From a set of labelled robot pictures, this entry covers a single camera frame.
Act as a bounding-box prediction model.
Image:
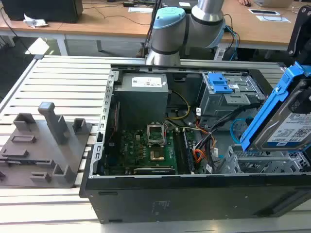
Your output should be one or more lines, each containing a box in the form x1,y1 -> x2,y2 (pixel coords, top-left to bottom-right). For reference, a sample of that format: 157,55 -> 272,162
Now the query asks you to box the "hard disk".
239,61 -> 311,152

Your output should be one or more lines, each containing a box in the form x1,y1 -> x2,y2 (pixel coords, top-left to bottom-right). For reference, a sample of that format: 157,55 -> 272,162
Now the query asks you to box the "metal disk bay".
217,144 -> 311,174

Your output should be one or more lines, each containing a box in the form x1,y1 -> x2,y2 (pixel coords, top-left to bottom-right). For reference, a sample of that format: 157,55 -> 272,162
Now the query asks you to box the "black RAM slot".
178,130 -> 187,174
186,131 -> 195,174
174,130 -> 183,174
182,130 -> 191,174

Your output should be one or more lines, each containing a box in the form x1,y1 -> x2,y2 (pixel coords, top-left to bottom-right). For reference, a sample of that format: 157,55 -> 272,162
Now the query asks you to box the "white paper sheet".
255,14 -> 292,24
128,7 -> 154,14

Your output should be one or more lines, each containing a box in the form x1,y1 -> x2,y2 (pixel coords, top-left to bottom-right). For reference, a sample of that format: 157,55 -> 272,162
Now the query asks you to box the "white framed dark tablet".
247,8 -> 278,16

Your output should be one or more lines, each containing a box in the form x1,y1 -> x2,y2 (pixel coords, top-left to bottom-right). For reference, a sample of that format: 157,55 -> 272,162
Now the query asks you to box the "blue plastic carrier latch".
207,72 -> 234,95

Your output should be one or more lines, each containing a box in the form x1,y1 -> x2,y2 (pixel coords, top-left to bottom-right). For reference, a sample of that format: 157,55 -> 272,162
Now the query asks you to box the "metal drive cage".
200,71 -> 267,123

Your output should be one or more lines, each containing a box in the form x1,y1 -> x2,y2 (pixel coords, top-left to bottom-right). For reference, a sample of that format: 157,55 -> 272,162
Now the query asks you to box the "grey power supply unit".
112,72 -> 170,125

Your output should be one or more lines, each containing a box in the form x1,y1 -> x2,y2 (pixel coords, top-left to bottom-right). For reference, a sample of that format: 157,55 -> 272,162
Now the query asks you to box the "CPU socket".
149,150 -> 169,162

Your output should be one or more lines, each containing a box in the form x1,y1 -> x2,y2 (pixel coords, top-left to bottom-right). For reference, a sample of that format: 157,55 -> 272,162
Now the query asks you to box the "brown wooden desk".
0,0 -> 311,51

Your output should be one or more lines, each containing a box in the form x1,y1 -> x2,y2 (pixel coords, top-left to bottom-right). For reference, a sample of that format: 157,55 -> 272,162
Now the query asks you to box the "green motherboard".
104,121 -> 196,176

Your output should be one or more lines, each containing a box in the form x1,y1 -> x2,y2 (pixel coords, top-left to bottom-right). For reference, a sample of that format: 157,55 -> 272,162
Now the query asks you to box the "black graphics card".
125,166 -> 176,176

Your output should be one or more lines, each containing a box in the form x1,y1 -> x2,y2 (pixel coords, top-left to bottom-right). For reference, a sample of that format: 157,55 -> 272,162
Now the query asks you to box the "black open PC case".
79,63 -> 311,224

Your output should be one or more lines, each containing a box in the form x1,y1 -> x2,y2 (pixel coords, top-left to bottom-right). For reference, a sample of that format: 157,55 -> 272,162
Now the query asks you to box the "black box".
1,0 -> 83,24

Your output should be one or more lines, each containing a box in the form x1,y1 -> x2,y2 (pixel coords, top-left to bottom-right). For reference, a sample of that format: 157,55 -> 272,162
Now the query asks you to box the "crumpled white paper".
23,13 -> 49,28

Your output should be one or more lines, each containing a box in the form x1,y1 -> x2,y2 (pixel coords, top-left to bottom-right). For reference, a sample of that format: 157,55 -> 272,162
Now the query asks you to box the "grey parts rack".
0,101 -> 93,189

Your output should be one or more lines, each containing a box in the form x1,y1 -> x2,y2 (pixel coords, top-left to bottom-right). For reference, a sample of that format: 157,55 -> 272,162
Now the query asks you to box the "blue flat data wire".
230,117 -> 254,147

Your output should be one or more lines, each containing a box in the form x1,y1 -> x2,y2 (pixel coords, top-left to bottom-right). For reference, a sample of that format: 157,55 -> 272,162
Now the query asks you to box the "yellow wire bundle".
165,91 -> 191,121

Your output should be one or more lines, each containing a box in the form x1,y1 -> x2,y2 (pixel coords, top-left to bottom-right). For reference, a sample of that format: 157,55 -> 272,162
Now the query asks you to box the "black power wire bundle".
194,103 -> 264,174

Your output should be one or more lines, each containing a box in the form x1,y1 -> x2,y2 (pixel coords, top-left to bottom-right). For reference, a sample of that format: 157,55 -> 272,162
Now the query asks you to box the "black cable bundle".
142,0 -> 164,50

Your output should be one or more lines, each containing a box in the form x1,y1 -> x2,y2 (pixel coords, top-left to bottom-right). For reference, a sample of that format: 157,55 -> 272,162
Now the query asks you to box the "red orange wire bundle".
193,149 -> 208,164

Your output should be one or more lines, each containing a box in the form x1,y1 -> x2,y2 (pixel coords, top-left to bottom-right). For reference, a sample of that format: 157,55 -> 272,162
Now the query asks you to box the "thin wire locking lever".
163,121 -> 169,148

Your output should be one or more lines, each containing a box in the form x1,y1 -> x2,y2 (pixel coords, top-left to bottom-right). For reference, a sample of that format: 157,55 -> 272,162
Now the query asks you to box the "metal socket cover frame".
146,123 -> 166,147

